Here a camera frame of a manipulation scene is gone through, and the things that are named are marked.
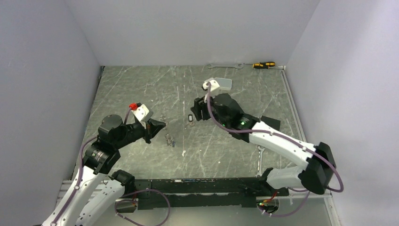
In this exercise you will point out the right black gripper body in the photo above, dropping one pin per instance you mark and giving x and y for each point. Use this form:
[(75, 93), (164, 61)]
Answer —
[(202, 101)]

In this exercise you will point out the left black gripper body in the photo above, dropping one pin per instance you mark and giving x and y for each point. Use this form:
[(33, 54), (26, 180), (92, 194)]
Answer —
[(133, 132)]

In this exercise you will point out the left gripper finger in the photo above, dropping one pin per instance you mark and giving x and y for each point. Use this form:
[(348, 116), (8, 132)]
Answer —
[(148, 135), (154, 126)]

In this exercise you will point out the black tag key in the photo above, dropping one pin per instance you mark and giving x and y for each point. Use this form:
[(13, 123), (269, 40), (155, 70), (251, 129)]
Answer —
[(191, 120)]

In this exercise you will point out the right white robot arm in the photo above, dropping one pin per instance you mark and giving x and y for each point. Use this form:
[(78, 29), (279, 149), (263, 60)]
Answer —
[(314, 164)]

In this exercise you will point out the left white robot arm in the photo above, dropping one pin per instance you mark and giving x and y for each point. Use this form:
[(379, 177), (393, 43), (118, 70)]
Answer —
[(79, 207)]

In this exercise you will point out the grey plastic box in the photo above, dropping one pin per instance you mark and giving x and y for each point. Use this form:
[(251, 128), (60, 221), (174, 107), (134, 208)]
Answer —
[(224, 83)]

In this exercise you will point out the silver open-end wrench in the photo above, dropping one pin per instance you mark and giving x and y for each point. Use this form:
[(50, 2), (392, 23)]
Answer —
[(236, 66)]

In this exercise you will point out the black rectangular device box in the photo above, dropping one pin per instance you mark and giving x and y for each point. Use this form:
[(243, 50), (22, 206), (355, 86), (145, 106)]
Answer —
[(271, 122)]

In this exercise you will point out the yellow black screwdriver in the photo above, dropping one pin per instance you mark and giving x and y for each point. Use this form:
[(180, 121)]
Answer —
[(263, 65)]

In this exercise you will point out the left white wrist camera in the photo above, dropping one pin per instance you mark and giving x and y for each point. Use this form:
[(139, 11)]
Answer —
[(141, 113)]

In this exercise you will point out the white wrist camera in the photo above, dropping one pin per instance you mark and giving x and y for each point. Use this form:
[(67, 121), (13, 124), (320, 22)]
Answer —
[(141, 113), (211, 85)]

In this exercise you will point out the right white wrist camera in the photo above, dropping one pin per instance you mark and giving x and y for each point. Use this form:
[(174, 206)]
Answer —
[(211, 85)]

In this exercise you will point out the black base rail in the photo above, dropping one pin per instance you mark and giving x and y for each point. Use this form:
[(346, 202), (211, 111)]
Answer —
[(204, 192)]

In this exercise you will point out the aluminium frame rail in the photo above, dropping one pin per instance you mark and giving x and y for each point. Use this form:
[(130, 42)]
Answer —
[(328, 200)]

